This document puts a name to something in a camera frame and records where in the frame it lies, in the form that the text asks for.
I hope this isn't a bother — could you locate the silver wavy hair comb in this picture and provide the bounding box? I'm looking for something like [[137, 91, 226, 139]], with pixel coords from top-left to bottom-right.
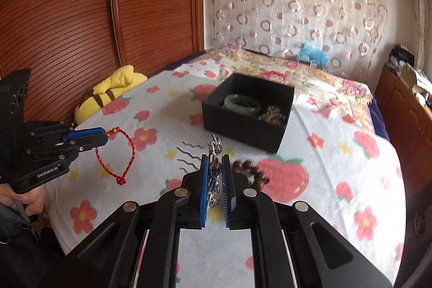
[[176, 134, 223, 208]]

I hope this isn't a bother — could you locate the brown wooden bead bracelet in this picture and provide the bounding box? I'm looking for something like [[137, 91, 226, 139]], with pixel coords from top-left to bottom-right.
[[231, 158, 271, 192]]

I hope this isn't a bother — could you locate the red braided cord bracelet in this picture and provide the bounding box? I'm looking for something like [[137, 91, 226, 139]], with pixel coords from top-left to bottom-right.
[[94, 126, 136, 187]]

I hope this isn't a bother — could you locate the black jewelry box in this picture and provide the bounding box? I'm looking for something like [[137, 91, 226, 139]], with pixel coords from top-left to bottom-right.
[[201, 73, 294, 153]]

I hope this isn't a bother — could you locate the person's left hand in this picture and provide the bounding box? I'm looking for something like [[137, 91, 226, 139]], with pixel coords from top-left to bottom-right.
[[0, 184, 45, 216]]

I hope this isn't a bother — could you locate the yellow striped plush toy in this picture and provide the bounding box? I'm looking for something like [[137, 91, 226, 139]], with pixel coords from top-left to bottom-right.
[[74, 65, 148, 125]]

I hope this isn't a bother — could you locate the green jade bangle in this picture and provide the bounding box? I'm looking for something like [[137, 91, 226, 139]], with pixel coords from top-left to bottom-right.
[[222, 94, 261, 116]]

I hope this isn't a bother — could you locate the white strawberry flower blanket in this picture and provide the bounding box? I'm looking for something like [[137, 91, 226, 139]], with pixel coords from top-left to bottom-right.
[[48, 60, 406, 282]]

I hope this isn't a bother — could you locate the floral quilt bedspread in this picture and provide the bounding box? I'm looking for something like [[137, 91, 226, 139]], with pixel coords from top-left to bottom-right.
[[185, 45, 375, 133]]

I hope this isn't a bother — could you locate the wooden louvered wardrobe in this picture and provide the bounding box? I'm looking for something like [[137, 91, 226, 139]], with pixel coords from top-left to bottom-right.
[[1, 0, 204, 121]]

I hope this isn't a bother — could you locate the blue lace fabric item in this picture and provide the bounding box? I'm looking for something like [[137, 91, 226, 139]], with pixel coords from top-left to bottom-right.
[[296, 43, 329, 68]]

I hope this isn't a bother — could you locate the pink circle sheer curtain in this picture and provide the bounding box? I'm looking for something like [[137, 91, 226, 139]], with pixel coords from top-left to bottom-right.
[[207, 0, 388, 80]]

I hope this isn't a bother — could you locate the wooden sideboard cabinet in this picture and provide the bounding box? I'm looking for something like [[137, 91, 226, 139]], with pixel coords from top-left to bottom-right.
[[375, 67, 431, 196]]

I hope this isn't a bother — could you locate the clutter pile on cabinet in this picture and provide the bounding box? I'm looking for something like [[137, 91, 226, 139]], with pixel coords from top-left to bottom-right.
[[386, 45, 431, 100]]

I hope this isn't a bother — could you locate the golden brown bead bracelet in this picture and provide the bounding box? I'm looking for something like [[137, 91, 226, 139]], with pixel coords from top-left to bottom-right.
[[258, 105, 288, 125]]

